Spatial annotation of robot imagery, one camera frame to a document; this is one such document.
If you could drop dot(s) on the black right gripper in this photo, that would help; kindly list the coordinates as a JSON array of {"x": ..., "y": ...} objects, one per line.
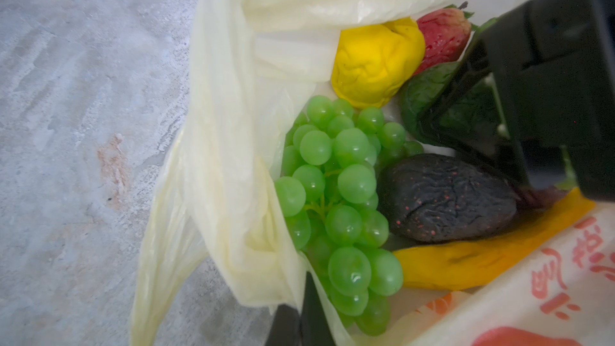
[{"x": 536, "y": 90}]

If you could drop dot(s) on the green grapes bunch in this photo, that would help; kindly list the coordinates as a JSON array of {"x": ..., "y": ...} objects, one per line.
[{"x": 332, "y": 159}]

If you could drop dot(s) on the yellow fruit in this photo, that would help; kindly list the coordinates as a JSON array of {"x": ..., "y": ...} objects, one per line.
[{"x": 373, "y": 62}]

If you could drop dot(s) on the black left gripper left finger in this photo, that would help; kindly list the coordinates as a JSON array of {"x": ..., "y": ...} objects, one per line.
[{"x": 285, "y": 329}]

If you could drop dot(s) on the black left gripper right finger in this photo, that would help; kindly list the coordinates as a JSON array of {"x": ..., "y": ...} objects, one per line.
[{"x": 314, "y": 327}]

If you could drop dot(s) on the pale yellow plastic bag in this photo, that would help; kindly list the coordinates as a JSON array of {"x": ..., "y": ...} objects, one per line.
[{"x": 253, "y": 66}]

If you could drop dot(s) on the red fruit in bag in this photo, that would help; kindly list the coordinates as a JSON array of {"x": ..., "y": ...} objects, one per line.
[{"x": 446, "y": 34}]

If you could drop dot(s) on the yellow banana in bag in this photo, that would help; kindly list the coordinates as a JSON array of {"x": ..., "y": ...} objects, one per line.
[{"x": 462, "y": 265}]

